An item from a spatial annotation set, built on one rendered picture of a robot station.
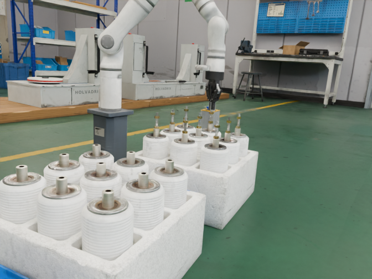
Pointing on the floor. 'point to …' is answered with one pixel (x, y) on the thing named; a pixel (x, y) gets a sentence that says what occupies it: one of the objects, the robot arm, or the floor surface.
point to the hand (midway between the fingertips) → (211, 106)
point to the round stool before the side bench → (252, 85)
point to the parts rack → (51, 39)
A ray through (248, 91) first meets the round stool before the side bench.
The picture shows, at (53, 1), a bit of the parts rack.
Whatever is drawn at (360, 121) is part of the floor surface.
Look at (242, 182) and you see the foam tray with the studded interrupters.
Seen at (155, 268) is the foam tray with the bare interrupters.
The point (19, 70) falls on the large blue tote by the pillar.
